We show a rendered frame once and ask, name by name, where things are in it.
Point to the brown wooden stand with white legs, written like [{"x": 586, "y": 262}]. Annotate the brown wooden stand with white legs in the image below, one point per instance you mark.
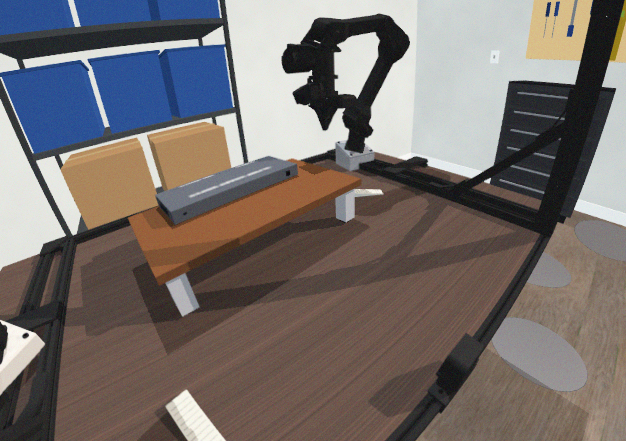
[{"x": 172, "y": 250}]

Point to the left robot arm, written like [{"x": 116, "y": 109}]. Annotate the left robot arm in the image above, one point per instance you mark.
[{"x": 3, "y": 340}]

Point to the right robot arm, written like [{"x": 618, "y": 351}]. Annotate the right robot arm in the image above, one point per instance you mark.
[{"x": 301, "y": 58}]

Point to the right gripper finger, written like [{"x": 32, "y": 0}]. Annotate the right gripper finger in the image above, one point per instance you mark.
[
  {"x": 318, "y": 112},
  {"x": 327, "y": 116}
]

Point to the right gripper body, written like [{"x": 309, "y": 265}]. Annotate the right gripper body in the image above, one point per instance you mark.
[{"x": 337, "y": 101}]

